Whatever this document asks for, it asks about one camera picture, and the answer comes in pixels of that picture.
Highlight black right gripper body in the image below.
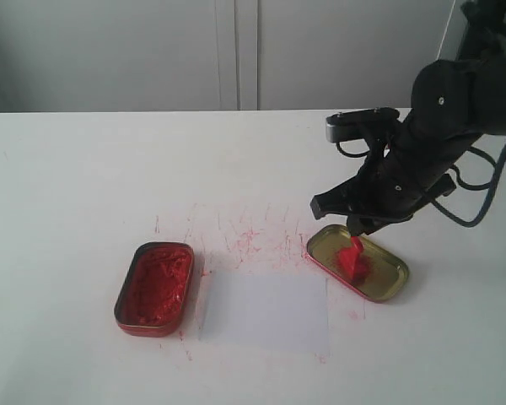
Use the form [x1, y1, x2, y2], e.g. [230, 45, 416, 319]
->
[347, 122, 455, 222]

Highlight red plastic stamp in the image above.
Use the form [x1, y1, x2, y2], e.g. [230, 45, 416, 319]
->
[336, 236, 363, 280]

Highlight red ink pad tin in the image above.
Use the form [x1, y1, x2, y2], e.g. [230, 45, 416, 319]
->
[114, 241, 195, 338]

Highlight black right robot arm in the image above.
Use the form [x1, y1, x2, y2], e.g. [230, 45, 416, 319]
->
[310, 2, 506, 236]

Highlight gold tin lid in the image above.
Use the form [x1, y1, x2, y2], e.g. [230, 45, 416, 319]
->
[306, 224, 410, 303]

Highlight white paper sheet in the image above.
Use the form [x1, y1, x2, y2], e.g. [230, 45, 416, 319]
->
[200, 272, 329, 354]

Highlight white cabinet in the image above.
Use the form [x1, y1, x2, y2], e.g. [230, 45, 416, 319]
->
[0, 1, 466, 112]

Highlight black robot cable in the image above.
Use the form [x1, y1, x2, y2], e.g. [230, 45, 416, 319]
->
[429, 130, 506, 228]

